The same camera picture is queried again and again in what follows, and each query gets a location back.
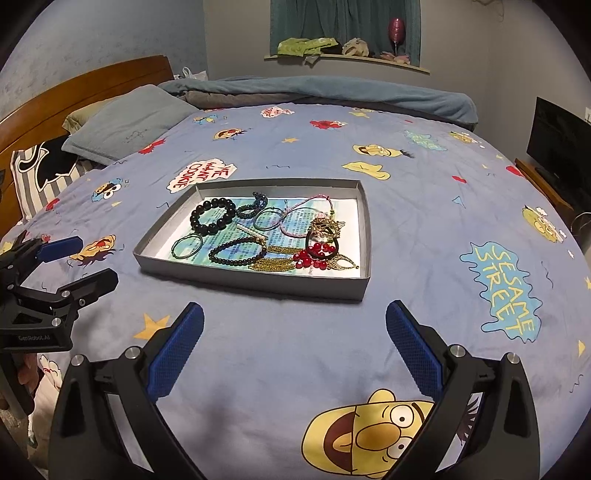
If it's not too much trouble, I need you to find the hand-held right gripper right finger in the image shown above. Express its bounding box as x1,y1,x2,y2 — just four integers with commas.
383,299,541,480

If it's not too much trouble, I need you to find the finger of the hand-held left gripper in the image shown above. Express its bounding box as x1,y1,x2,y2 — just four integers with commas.
0,235,84,289
9,268,120,326

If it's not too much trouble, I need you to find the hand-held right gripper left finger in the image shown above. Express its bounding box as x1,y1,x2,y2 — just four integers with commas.
48,302,206,480

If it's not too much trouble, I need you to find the grey cardboard tray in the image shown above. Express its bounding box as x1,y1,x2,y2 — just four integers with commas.
133,178,373,304

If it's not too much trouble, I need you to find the green hair tie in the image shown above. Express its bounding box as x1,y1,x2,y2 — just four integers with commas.
170,233,204,259

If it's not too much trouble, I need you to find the red bead hair tie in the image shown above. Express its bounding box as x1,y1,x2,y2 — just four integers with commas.
291,230,341,271

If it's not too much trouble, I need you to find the white fleece garment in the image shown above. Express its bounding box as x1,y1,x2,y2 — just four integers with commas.
25,353,63,446

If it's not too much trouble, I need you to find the striped pillow with black figure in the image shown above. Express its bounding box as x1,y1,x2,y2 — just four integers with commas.
10,141,94,221

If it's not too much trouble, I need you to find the gold filigree earring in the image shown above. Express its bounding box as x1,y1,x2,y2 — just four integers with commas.
326,253,360,273

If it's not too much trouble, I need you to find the blue printed paper sheet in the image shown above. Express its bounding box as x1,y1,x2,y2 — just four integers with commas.
158,197,361,278

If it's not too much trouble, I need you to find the cartoon printed bed sheet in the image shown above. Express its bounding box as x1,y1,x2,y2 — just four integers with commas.
0,104,591,480

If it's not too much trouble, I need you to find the olive pillow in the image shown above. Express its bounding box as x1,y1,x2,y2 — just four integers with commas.
62,97,117,133

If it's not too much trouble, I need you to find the blue-grey pillow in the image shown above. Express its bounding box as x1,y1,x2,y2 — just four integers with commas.
62,84,200,165

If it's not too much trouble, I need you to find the gold ornate brooch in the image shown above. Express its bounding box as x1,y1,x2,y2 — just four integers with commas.
308,213,347,241

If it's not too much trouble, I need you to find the wooden headboard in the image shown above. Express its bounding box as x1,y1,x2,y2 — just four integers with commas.
0,55,174,217

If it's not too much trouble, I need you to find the wooden television stand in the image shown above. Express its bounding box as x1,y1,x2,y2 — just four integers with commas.
514,158,576,214

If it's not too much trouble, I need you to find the grey folded blanket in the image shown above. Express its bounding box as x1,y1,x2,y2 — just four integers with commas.
179,89,326,110

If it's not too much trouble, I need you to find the black television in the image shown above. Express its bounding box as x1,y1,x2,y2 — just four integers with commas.
526,96,591,205

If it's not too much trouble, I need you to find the blue folded duvet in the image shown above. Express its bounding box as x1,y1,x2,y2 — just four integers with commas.
157,75,479,126

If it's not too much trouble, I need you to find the window sill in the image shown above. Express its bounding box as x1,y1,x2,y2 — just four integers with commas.
263,52,430,75

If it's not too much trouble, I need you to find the green cloth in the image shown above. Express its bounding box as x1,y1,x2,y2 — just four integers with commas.
276,36,341,59

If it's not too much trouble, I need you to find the beige cloth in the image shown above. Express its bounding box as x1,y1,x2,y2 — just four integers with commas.
341,37,370,58

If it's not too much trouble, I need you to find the green curtain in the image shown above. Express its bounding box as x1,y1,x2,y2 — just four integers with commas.
270,0,422,66

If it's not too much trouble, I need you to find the small black bead bracelet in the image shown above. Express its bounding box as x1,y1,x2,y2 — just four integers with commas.
208,238,269,267

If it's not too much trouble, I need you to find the large black bead bracelet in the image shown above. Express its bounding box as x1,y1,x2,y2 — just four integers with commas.
189,198,238,234

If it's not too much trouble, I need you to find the gold chain necklace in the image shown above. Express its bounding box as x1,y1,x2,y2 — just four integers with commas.
248,244,305,273

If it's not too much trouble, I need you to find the teal hair tie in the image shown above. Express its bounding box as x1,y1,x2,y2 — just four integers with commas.
253,207,284,230

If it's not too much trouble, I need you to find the pink string bracelet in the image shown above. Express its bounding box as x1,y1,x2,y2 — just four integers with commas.
279,194,341,239

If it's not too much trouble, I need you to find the dark blue bead bracelet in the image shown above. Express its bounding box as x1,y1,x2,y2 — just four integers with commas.
236,191,269,219

